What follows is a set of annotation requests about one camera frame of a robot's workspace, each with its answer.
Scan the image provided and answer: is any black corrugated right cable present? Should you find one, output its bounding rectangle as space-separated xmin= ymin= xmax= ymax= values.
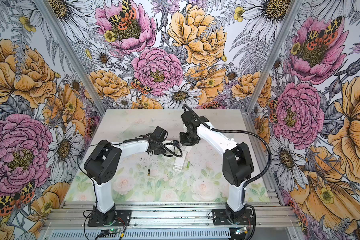
xmin=182 ymin=103 xmax=272 ymax=188

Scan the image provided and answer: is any green circuit board right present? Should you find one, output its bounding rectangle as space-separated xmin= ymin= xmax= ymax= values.
xmin=235 ymin=227 xmax=249 ymax=235

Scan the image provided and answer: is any aluminium corner post right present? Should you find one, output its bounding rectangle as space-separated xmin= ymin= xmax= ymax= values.
xmin=246 ymin=1 xmax=303 ymax=115

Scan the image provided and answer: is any aluminium corner post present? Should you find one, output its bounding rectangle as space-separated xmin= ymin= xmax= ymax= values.
xmin=35 ymin=1 xmax=107 ymax=116
xmin=246 ymin=1 xmax=303 ymax=115

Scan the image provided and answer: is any aluminium front rail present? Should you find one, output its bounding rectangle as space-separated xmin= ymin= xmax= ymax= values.
xmin=45 ymin=202 xmax=298 ymax=229

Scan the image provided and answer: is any green circuit board left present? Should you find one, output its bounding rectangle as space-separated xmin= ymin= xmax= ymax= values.
xmin=101 ymin=229 xmax=124 ymax=238

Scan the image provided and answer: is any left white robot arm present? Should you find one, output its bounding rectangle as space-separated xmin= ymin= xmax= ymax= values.
xmin=84 ymin=127 xmax=168 ymax=214

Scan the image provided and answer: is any aluminium corner post left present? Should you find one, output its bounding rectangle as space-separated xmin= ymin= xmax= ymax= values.
xmin=35 ymin=1 xmax=107 ymax=116

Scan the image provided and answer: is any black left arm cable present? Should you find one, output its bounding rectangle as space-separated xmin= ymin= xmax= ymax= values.
xmin=76 ymin=136 xmax=184 ymax=181

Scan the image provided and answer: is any white remote control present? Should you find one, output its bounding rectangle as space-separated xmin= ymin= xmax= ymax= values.
xmin=173 ymin=153 xmax=186 ymax=171

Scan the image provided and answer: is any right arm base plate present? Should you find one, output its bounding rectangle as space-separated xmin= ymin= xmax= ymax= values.
xmin=212 ymin=207 xmax=256 ymax=226

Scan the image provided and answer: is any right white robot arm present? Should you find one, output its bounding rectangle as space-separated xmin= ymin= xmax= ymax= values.
xmin=180 ymin=110 xmax=254 ymax=213

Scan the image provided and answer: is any green circuit board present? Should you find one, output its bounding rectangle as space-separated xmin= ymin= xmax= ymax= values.
xmin=101 ymin=229 xmax=124 ymax=238
xmin=235 ymin=227 xmax=249 ymax=235

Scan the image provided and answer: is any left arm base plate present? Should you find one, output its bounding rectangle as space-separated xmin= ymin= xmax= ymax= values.
xmin=87 ymin=209 xmax=132 ymax=227

